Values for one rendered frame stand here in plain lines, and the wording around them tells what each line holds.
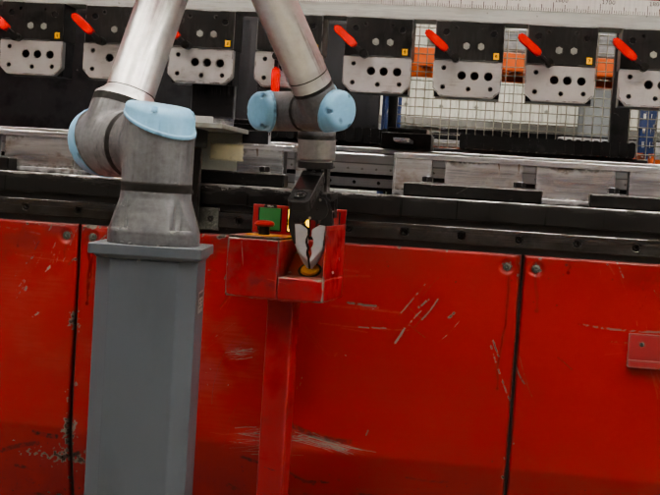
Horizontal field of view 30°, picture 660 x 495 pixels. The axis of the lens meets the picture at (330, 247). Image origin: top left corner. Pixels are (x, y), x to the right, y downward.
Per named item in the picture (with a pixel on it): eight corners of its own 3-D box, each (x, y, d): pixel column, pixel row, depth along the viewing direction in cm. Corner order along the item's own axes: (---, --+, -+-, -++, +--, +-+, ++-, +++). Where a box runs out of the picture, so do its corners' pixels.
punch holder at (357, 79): (341, 90, 274) (346, 16, 273) (346, 93, 282) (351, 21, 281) (409, 93, 272) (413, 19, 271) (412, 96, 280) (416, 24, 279)
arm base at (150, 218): (192, 248, 195) (196, 186, 194) (98, 243, 195) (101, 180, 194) (204, 244, 210) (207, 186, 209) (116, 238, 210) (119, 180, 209)
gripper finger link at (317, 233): (330, 266, 248) (332, 221, 247) (323, 270, 243) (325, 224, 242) (315, 265, 249) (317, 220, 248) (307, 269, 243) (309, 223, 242)
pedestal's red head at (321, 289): (224, 295, 242) (229, 203, 241) (248, 289, 257) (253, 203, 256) (322, 303, 237) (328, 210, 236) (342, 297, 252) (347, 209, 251)
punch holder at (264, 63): (252, 85, 276) (257, 12, 275) (260, 88, 285) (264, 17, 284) (319, 89, 274) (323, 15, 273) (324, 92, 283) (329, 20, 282)
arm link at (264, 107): (281, 88, 226) (325, 90, 233) (243, 89, 234) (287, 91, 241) (281, 132, 226) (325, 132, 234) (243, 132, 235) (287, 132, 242)
